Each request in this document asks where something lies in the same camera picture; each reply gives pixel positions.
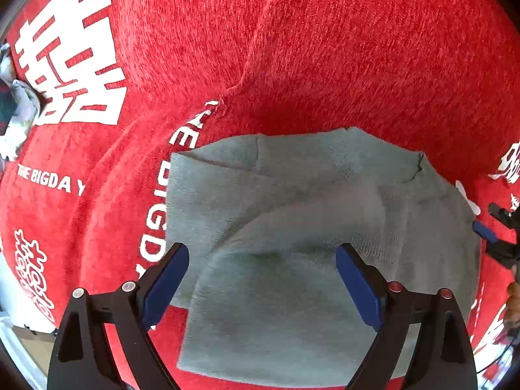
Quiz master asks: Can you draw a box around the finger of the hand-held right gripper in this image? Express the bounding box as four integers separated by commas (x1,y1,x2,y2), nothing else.
488,202,520,232
472,220,520,271

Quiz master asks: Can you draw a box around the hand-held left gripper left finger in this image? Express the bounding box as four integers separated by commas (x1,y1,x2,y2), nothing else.
46,241,191,390

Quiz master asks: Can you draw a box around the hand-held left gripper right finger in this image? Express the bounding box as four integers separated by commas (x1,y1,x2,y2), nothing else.
335,242,478,390

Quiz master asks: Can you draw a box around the grey sweater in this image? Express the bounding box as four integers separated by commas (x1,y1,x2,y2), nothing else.
164,127,482,387

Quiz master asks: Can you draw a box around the person's right hand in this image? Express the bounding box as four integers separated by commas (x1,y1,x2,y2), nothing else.
506,264,520,332

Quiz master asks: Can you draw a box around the dark plaid cloth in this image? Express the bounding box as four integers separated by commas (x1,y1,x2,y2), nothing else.
0,78,18,136

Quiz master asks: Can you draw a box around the red printed blanket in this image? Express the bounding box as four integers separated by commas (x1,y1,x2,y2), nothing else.
0,0,520,390

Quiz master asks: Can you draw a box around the black cable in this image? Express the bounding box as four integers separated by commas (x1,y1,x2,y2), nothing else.
475,333,514,374

